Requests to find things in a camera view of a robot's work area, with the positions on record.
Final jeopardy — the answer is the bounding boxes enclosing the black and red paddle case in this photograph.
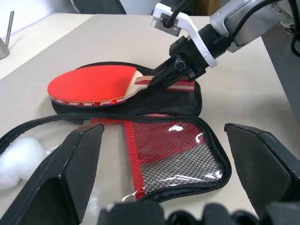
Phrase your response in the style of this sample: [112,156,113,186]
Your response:
[0,62,233,204]

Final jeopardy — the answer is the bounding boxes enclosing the brown wooden board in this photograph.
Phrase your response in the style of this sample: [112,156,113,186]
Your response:
[195,0,222,16]

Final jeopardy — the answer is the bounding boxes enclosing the red table tennis paddle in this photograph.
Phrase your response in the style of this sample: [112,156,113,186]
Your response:
[46,65,195,108]

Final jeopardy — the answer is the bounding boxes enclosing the silver metal watering can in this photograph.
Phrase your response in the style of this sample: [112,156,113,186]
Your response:
[0,10,16,60]

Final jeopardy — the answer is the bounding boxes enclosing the black office chair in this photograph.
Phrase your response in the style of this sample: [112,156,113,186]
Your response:
[77,0,127,15]

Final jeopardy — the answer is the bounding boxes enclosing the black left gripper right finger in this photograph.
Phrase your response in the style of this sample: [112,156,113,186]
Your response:
[224,123,300,225]

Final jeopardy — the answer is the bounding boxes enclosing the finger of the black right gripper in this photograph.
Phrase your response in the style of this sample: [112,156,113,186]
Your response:
[147,67,191,93]
[151,58,179,82]

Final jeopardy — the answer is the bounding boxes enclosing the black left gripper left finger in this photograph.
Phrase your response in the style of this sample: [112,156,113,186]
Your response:
[0,123,105,225]

